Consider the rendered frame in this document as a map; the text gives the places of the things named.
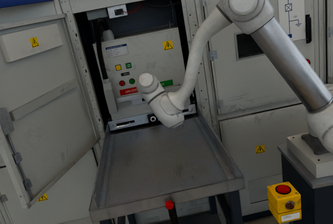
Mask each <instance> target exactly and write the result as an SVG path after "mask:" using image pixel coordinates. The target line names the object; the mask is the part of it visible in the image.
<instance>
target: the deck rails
mask: <svg viewBox="0 0 333 224"><path fill-rule="evenodd" d="M197 108H198V107H197ZM198 114H199V117H196V118H194V119H195V121H196V123H197V125H198V127H199V129H200V130H201V132H202V134H203V136H204V138H205V140H206V142H207V143H208V145H209V147H210V149H211V151H212V153H213V154H214V156H215V158H216V160H217V162H218V164H219V165H220V167H221V169H222V171H223V173H224V175H225V177H226V178H227V180H232V179H236V178H237V176H236V175H235V166H234V162H233V161H232V159H231V158H230V156H229V155H228V153H227V151H226V150H225V148H224V147H223V145H222V144H221V142H220V141H219V139H218V137H217V136H216V135H215V133H214V131H213V130H212V128H211V127H210V125H209V124H208V122H207V121H206V119H205V117H204V116H203V114H202V113H201V111H200V110H199V108H198ZM114 139H115V135H111V136H110V134H109V131H108V127H106V132H105V137H104V142H103V146H102V151H101V156H100V161H99V166H98V171H97V175H96V180H95V185H94V190H93V198H94V201H95V205H96V210H98V209H102V208H106V204H107V196H108V188H109V180H110V172H111V162H112V154H113V147H114ZM232 164H233V166H232Z"/></svg>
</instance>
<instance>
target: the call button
mask: <svg viewBox="0 0 333 224"><path fill-rule="evenodd" d="M277 191H278V192H280V193H287V192H289V191H290V189H289V187H287V186H285V185H280V186H278V187H277Z"/></svg>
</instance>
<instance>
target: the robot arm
mask: <svg viewBox="0 0 333 224"><path fill-rule="evenodd" d="M274 14H275V10H274V7H273V6H272V4H271V2H270V1H269V0H220V1H219V3H218V4H217V5H216V6H215V7H214V9H213V10H212V11H211V13H210V14H209V15H208V17H207V18H206V19H205V21H204V22H203V23H202V24H201V26H200V27H199V28H198V30H197V32H196V33H195V35H194V37H193V40H192V43H191V46H190V51H189V56H188V61H187V67H186V72H185V77H184V81H183V84H182V87H181V88H180V89H179V90H178V91H177V92H169V93H166V91H165V90H164V89H163V87H162V85H161V84H160V82H159V80H158V79H157V77H156V76H155V75H154V74H152V73H150V72H144V73H143V74H141V75H140V76H138V78H137V80H136V88H137V90H138V92H139V93H140V95H141V96H142V97H143V99H144V100H145V101H146V102H147V103H148V105H149V106H150V108H151V110H152V111H153V113H154V114H155V116H156V117H157V118H158V119H159V120H160V122H161V123H162V124H164V125H165V126H166V127H168V128H172V129H174V128H175V127H177V126H179V125H181V124H183V121H184V114H183V112H182V111H183V109H184V104H185V102H186V101H187V100H188V98H189V97H190V96H191V94H192V92H193V90H194V87H195V84H196V80H197V76H198V72H199V68H200V64H201V60H202V55H203V52H204V48H205V46H206V44H207V42H208V40H209V39H210V38H211V37H212V36H213V35H215V34H216V33H217V32H219V31H221V30H222V29H224V28H225V27H227V26H229V25H230V24H232V23H234V24H235V25H236V26H237V27H238V28H239V29H240V30H241V31H242V32H243V33H245V34H250V35H251V36H252V38H253V39H254V40H255V42H256V43H257V44H258V46H259V47H260V48H261V50H262V51H263V52H264V54H265V55H266V56H267V58H268V59H269V60H270V61H271V63H272V64H273V65H274V67H275V68H276V69H277V71H278V72H279V73H280V75H281V76H282V77H283V79H284V80H285V81H286V83H287V84H288V85H289V86H290V88H291V89H292V90H293V92H294V93H295V94H296V96H297V97H298V98H299V100H300V101H301V102H302V104H303V105H304V106H305V108H306V114H305V119H306V121H307V125H308V131H309V134H303V135H301V139H302V140H304V141H305V142H306V143H307V144H308V145H309V146H310V148H311V149H312V150H313V152H314V154H315V155H321V154H325V153H332V154H333V84H324V83H323V82H322V80H321V79H320V78H319V76H318V75H317V74H316V72H315V71H314V70H313V68H312V67H311V65H310V64H309V63H308V61H307V60H306V58H305V57H304V56H303V54H302V53H301V52H300V50H299V49H298V48H297V46H296V45H295V44H294V42H293V41H292V40H291V39H290V37H289V36H288V34H287V33H286V32H285V30H284V29H283V28H282V26H281V25H280V24H279V22H278V21H277V20H276V18H275V17H274Z"/></svg>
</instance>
